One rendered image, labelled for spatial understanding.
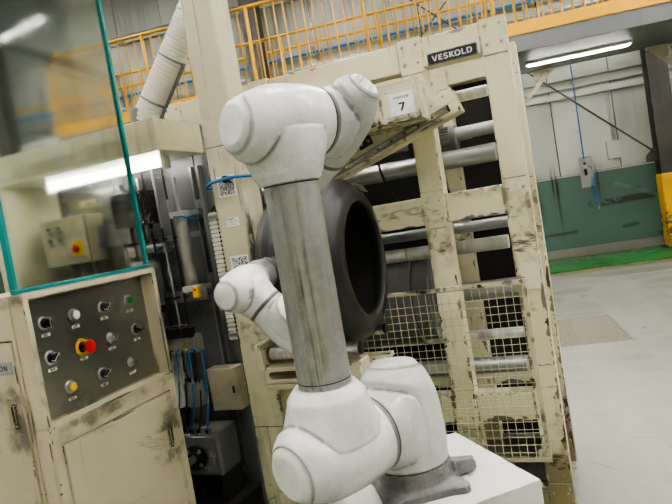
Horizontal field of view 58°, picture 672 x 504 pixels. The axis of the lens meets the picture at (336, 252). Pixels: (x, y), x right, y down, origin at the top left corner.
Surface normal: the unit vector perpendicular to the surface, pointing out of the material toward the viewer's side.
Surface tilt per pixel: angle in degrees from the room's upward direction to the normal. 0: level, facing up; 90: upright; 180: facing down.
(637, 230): 90
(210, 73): 90
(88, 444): 90
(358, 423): 88
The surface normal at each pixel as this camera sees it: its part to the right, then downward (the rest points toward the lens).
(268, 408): -0.36, 0.11
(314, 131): 0.71, 0.04
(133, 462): 0.92, -0.13
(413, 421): 0.58, -0.19
